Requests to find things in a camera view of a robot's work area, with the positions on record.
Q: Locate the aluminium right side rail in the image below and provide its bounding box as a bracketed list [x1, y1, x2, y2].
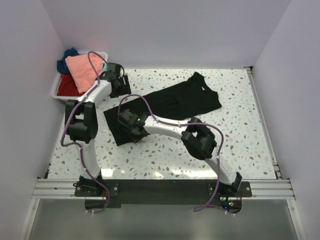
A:
[244, 66, 283, 180]

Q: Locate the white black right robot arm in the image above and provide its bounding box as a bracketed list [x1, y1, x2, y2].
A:
[117, 109, 242, 197]

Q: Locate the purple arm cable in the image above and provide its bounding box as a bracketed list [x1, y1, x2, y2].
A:
[60, 51, 112, 214]
[117, 93, 226, 213]

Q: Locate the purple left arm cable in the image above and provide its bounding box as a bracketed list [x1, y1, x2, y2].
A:
[60, 51, 112, 214]

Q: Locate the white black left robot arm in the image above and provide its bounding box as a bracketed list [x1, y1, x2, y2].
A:
[60, 63, 132, 196]

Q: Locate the black t shirt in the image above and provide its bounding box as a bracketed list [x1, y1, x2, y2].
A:
[103, 72, 222, 146]

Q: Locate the red t shirt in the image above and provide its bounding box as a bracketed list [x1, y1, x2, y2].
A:
[57, 74, 83, 97]

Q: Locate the salmon pink t shirt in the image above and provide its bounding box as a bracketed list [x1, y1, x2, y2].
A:
[65, 54, 97, 94]

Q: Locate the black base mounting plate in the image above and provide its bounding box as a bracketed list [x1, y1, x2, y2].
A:
[73, 178, 253, 212]

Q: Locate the teal t shirt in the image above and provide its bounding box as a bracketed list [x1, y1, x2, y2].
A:
[102, 64, 108, 72]

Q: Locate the white plastic laundry basket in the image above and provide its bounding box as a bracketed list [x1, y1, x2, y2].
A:
[50, 50, 108, 102]

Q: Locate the aluminium front rail frame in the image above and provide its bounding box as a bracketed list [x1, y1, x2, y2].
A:
[32, 179, 296, 200]

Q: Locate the blue t shirt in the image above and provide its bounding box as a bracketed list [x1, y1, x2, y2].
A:
[56, 47, 80, 75]

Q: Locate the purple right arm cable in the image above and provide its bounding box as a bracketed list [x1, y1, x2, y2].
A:
[117, 93, 226, 213]

